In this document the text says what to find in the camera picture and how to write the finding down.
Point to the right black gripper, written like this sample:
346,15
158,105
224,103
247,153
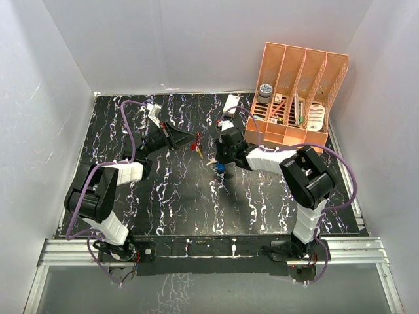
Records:
220,143

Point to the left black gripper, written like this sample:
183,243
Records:
176,135

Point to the key with red tag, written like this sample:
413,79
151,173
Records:
193,146

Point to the key with blue tag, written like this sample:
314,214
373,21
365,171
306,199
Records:
220,168

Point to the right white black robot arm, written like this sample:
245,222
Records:
307,177

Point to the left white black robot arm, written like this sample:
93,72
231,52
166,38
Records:
92,193

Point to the white cardboard box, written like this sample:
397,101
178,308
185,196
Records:
230,105

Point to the grey tape roll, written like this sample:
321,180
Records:
264,94

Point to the pink desk organizer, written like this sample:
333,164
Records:
296,89

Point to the pens in organizer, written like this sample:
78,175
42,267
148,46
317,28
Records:
298,110

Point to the white packaged card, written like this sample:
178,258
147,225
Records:
316,117

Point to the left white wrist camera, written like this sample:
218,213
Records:
153,112

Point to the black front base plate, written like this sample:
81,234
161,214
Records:
280,255

